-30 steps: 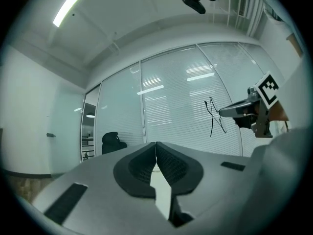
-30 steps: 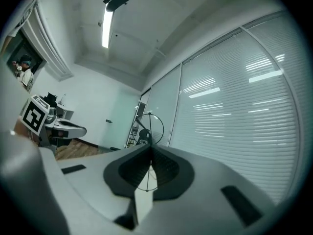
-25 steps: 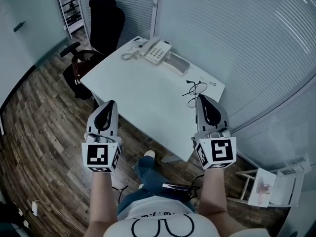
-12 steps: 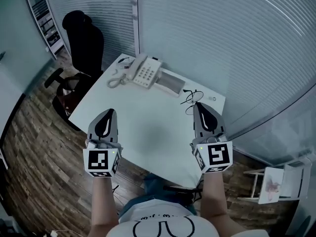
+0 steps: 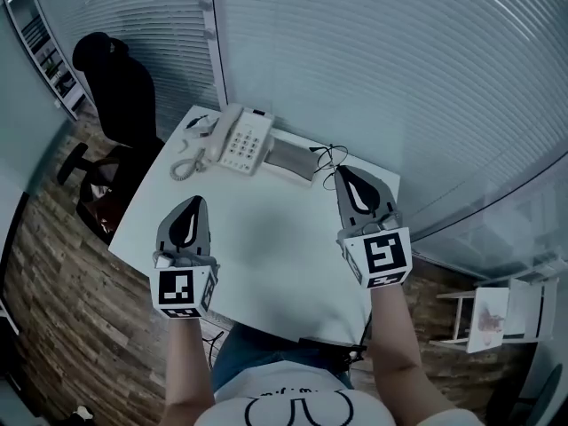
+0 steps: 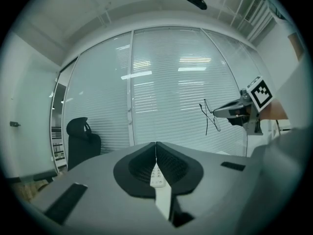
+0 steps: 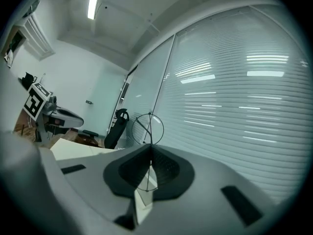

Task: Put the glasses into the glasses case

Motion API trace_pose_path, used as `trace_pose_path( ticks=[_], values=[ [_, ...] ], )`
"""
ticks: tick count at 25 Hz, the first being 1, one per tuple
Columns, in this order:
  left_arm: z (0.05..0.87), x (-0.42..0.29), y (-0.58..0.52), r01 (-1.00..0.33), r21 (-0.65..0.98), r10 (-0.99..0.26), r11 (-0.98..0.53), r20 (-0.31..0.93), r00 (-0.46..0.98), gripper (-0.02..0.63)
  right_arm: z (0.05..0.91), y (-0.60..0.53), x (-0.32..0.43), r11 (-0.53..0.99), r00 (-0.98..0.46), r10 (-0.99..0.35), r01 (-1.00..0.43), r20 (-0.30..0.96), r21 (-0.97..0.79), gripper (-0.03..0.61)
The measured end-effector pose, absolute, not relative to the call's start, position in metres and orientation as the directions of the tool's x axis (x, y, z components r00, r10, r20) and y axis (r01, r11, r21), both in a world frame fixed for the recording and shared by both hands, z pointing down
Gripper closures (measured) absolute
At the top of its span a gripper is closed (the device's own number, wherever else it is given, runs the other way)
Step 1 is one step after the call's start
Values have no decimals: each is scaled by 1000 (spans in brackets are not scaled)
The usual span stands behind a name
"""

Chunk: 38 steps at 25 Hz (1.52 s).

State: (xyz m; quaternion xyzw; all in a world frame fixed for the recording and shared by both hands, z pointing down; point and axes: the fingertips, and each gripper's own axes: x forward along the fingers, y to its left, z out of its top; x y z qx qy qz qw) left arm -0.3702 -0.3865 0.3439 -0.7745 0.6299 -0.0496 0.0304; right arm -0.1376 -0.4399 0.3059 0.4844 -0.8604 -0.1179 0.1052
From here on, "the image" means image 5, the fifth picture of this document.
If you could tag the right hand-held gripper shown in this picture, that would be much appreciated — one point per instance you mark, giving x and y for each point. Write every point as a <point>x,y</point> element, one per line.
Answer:
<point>386,255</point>

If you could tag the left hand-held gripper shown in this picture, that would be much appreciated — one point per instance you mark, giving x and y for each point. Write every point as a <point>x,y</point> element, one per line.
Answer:
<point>177,286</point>

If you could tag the thin black wire-rim eyeglasses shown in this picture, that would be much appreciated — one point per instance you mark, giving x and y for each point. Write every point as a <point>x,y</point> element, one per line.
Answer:
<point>330,158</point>

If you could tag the white box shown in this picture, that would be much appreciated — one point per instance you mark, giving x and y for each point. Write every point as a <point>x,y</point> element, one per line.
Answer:
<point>288,160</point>

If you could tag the person's right forearm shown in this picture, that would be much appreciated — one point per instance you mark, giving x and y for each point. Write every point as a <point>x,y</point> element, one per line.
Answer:
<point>395,340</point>

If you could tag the person's left forearm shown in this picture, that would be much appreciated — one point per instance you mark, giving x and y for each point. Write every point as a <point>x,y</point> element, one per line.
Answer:
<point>188,362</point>

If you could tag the white desk telephone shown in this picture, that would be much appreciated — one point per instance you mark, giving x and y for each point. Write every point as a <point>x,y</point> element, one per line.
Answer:
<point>242,142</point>

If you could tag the small black and white object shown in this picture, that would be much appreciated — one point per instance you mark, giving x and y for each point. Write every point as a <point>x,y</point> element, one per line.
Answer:
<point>199,124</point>

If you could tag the black office chair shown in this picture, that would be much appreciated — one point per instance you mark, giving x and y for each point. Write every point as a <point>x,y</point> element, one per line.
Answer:
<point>120,118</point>

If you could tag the person's blue jeans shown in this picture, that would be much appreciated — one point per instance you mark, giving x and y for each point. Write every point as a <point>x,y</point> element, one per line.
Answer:
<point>262,353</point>

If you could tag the black waist-worn device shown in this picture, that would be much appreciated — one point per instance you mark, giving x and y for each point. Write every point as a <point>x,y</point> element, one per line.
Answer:
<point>328,346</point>

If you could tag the small white side table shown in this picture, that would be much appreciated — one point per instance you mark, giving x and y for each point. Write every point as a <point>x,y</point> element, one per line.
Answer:
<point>488,317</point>

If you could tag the white folding rack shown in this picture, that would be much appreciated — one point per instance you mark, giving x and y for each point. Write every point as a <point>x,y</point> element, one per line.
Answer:
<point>528,304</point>

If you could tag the person's white printed t-shirt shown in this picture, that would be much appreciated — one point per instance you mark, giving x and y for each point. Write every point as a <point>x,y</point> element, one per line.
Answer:
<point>288,402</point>

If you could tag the white shelf rack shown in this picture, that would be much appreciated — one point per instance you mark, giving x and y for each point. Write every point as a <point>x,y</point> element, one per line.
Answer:
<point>53,69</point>

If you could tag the dark round chair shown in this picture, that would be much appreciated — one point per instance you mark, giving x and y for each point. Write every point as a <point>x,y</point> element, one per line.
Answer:
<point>539,397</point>

